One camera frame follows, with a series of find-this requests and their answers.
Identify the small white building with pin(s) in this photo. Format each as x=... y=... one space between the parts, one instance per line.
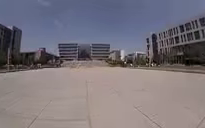
x=117 y=55

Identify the wide stone stairs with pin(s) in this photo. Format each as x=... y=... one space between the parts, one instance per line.
x=79 y=63

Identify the pale concrete slab plaza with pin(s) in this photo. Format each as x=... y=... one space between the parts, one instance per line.
x=100 y=95

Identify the small pale building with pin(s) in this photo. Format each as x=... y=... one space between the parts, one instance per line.
x=137 y=56

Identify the wide glass-fronted building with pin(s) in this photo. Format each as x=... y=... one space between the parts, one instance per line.
x=68 y=51

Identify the low dark building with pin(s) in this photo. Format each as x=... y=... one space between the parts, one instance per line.
x=36 y=55

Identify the raised kerb strip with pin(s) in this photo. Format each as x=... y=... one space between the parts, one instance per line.
x=180 y=69

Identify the long pale building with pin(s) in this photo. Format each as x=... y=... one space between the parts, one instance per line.
x=190 y=36

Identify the row of thin trees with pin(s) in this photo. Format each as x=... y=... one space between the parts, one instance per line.
x=196 y=53

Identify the dark tall building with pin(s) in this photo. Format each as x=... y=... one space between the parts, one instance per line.
x=3 y=40

